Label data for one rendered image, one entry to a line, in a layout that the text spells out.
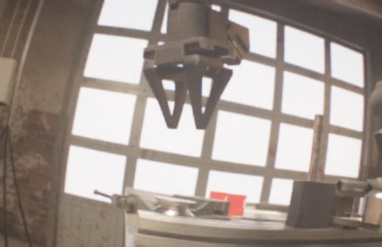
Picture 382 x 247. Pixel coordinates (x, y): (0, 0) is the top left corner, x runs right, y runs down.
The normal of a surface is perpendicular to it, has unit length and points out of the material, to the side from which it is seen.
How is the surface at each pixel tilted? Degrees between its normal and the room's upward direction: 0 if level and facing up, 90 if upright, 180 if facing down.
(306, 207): 90
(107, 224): 90
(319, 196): 90
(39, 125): 90
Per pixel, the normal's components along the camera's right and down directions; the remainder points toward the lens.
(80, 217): 0.15, -0.11
